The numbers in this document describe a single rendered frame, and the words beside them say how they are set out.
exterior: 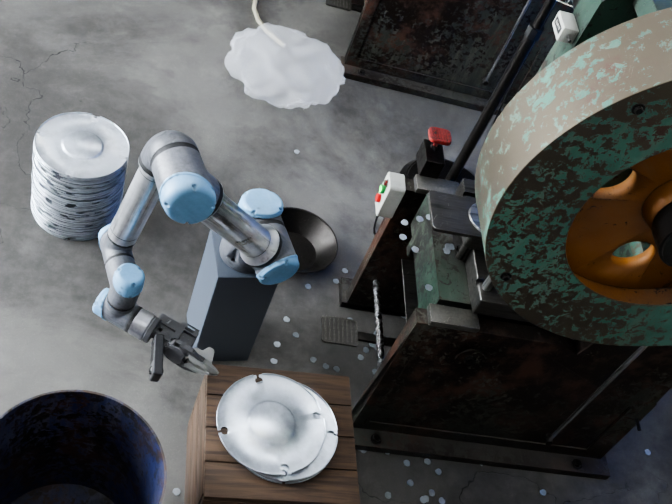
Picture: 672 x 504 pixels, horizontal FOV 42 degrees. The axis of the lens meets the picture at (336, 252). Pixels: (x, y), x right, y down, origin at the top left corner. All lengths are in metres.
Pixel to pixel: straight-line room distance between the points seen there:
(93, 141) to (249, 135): 0.81
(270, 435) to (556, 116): 1.14
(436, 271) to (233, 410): 0.66
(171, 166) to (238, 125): 1.60
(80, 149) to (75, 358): 0.65
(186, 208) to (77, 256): 1.09
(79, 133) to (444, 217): 1.23
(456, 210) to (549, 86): 0.81
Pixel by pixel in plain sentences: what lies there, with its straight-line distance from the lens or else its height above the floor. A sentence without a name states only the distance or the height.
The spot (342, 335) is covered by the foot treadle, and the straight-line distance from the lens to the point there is 2.80.
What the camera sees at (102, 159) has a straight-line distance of 2.88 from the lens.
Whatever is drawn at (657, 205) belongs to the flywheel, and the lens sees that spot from 1.84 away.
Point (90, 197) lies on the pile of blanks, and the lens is 2.88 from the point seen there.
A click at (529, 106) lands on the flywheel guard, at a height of 1.44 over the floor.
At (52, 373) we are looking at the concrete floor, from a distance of 2.76.
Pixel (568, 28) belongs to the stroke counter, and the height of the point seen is 1.33.
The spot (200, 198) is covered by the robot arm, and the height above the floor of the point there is 0.95.
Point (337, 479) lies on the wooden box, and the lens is 2.34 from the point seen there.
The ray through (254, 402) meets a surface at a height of 0.38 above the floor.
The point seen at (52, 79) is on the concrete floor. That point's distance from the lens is 3.59.
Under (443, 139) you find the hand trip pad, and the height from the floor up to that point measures 0.76.
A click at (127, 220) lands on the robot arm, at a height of 0.68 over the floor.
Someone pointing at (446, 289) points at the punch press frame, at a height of 0.64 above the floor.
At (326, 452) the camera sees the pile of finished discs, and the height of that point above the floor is 0.37.
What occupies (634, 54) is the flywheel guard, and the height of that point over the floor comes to 1.62.
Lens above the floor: 2.38
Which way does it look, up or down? 48 degrees down
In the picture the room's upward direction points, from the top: 25 degrees clockwise
